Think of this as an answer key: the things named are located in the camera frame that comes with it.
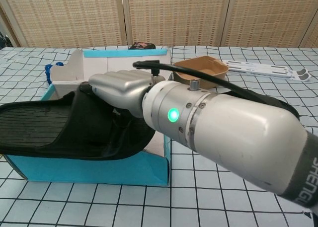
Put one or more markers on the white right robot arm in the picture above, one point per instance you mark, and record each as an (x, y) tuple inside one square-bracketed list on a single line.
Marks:
[(236, 127)]

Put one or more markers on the blue cardboard shoe box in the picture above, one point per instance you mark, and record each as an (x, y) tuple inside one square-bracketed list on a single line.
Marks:
[(74, 170)]

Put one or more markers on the woven bamboo folding screen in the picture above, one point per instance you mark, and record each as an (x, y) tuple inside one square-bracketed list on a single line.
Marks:
[(174, 16)]

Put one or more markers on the blue toy brick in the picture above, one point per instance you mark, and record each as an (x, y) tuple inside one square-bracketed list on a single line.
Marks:
[(47, 70)]

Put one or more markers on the blue checkered tablecloth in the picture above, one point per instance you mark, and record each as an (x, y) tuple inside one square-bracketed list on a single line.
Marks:
[(124, 207)]

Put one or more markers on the brown paper tray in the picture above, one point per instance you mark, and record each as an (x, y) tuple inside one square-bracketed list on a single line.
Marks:
[(213, 73)]

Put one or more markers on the black snack packet pink print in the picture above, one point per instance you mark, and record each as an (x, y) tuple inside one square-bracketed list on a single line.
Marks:
[(141, 46)]

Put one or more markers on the white folding stand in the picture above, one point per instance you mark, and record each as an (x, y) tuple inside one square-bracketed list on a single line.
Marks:
[(261, 69)]

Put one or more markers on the black rubber slipper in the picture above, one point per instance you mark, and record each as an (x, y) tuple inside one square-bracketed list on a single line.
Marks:
[(291, 110), (29, 122)]

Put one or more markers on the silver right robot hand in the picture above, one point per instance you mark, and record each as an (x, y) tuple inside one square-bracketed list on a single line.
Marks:
[(119, 85)]

